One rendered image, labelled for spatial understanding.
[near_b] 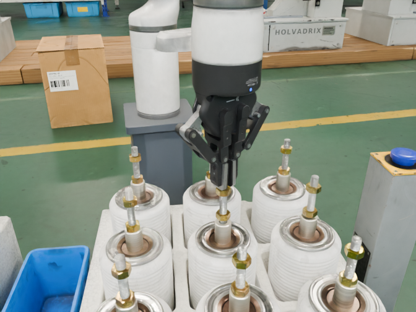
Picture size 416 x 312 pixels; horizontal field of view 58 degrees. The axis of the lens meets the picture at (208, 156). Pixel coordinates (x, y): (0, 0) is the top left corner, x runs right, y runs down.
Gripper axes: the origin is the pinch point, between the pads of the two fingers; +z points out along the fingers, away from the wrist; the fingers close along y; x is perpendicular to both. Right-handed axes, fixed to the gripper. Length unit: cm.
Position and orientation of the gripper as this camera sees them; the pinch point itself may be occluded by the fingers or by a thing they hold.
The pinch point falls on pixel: (223, 171)
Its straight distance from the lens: 46.8
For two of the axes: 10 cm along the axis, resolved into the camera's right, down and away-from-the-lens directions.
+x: -6.4, -3.6, 6.8
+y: 7.7, -2.9, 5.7
